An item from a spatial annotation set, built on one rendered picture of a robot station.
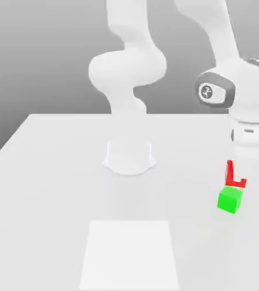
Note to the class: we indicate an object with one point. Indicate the small green cube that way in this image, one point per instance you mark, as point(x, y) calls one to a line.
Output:
point(228, 201)

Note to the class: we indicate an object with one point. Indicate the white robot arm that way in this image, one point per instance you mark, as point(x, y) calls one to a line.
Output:
point(129, 68)

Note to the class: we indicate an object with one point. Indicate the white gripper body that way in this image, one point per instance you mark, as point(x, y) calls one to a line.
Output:
point(245, 154)

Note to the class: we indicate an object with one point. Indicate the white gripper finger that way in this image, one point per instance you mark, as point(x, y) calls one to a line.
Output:
point(239, 170)

